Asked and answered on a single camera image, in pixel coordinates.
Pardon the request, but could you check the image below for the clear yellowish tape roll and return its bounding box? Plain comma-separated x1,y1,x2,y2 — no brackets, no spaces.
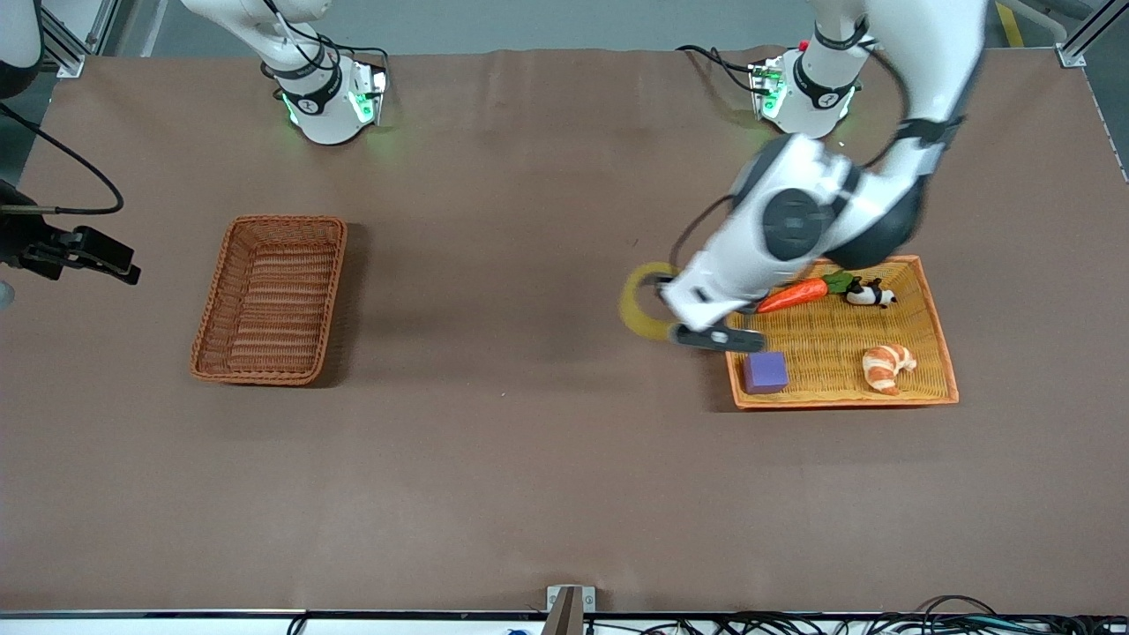
618,261,682,344

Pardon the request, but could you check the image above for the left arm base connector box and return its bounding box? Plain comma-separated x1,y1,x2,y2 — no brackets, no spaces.
750,57,788,121

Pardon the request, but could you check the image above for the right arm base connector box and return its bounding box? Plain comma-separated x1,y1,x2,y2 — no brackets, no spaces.
351,63,389,126

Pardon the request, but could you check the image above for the brown wicker basket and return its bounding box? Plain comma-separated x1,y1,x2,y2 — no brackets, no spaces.
189,215,348,387

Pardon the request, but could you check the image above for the orange wicker tray basket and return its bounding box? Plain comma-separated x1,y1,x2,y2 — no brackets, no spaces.
723,256,961,411

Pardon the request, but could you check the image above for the orange toy carrot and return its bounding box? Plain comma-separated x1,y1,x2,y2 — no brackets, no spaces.
757,272,855,315

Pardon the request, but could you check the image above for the purple cube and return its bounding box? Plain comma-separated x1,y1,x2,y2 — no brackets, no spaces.
742,351,791,395

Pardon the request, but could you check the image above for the black white panda toy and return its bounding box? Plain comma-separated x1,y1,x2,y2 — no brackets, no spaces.
845,278,898,310

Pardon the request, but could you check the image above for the brown table cover sheet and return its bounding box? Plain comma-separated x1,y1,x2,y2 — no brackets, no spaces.
0,44,1129,616

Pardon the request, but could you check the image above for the toy croissant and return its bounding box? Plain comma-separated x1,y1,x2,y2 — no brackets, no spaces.
862,343,918,396

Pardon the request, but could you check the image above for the aluminium frame profile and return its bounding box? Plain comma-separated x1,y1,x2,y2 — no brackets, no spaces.
1056,0,1129,69
37,0,120,78

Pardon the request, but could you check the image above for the black left base cable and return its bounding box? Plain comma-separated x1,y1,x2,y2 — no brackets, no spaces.
676,44,761,94

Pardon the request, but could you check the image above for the metal table edge bracket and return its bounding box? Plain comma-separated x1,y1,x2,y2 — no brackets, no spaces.
545,584,597,635

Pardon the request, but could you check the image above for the white table edge rail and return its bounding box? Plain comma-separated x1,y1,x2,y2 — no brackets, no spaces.
0,610,1129,635

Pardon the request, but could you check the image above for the black cable bundle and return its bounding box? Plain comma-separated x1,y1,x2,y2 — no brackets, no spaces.
653,595,1129,635

